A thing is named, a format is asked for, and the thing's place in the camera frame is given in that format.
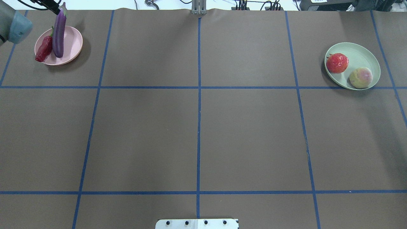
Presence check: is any red-yellow pomegranate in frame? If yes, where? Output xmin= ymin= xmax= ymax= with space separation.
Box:
xmin=326 ymin=53 xmax=349 ymax=74

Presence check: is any yellow-pink peach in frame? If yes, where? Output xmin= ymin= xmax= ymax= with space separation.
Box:
xmin=349 ymin=67 xmax=373 ymax=89

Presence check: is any purple eggplant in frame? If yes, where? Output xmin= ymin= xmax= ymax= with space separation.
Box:
xmin=52 ymin=2 xmax=67 ymax=58

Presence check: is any red chili pepper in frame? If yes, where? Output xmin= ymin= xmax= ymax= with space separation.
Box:
xmin=35 ymin=26 xmax=54 ymax=62

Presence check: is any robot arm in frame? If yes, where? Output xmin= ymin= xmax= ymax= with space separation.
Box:
xmin=0 ymin=0 xmax=33 ymax=45

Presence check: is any brown paper table cover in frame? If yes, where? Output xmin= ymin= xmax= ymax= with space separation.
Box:
xmin=0 ymin=9 xmax=406 ymax=229

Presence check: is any pink plate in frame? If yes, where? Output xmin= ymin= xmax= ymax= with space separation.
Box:
xmin=42 ymin=26 xmax=83 ymax=66

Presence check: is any green plate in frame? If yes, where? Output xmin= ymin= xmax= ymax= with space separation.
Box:
xmin=325 ymin=42 xmax=381 ymax=90

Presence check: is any aluminium frame post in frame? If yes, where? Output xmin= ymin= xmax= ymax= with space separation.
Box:
xmin=191 ymin=0 xmax=207 ymax=15

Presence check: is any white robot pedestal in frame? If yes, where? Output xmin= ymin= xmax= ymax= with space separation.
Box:
xmin=155 ymin=219 xmax=239 ymax=229

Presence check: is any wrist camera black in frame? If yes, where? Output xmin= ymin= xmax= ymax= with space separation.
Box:
xmin=32 ymin=0 xmax=61 ymax=15

